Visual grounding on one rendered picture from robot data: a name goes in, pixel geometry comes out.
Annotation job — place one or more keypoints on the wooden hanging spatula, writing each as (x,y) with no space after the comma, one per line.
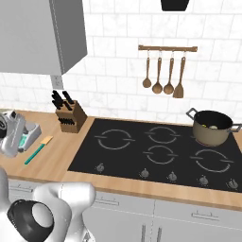
(178,92)

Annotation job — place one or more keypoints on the grey drawer front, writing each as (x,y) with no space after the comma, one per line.
(22,195)
(126,204)
(201,217)

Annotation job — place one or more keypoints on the wooden utensil rail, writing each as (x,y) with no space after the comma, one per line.
(167,48)

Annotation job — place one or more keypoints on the small wooden spoon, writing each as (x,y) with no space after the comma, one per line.
(146,82)

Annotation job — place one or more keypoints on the pale mushroom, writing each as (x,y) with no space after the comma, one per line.
(214,127)

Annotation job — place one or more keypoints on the yellow lemon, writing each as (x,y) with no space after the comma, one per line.
(204,126)

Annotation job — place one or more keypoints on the white wall socket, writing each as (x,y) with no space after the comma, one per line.
(57,82)

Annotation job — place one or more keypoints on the wooden knife block with knives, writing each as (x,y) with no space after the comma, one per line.
(73,118)

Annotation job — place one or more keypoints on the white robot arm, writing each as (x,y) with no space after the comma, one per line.
(63,201)

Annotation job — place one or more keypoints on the black extractor hood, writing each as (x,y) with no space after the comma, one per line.
(175,4)

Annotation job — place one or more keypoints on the grey cupboard door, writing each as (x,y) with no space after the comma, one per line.
(119,228)
(201,234)

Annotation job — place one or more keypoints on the grey hob knob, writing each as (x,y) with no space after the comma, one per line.
(172,176)
(233,184)
(100,168)
(144,173)
(203,180)

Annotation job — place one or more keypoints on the grey wall cupboard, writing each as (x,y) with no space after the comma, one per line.
(28,34)

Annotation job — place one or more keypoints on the black hob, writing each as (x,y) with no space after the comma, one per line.
(135,157)

